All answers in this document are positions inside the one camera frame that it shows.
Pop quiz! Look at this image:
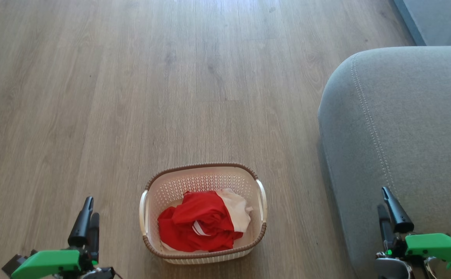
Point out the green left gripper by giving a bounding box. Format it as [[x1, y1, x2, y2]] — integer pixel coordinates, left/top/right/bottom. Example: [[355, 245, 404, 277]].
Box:
[[2, 196, 100, 279]]

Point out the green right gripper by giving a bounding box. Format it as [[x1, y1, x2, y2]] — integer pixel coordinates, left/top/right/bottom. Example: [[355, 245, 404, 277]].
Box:
[[377, 187, 451, 272]]

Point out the red garment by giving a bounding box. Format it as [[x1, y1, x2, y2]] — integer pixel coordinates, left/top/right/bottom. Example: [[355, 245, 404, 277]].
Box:
[[157, 191, 244, 253]]

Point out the white garment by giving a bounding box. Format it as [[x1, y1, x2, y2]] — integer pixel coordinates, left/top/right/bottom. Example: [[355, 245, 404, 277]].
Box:
[[215, 188, 254, 233]]

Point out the grey yellow sofa section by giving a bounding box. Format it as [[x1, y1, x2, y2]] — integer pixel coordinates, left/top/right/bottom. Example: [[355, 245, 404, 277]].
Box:
[[317, 45, 451, 279], [393, 0, 451, 47]]

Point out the cream plastic laundry basket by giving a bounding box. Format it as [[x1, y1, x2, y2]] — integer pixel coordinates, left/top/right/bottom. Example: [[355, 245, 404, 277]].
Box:
[[139, 162, 268, 265]]

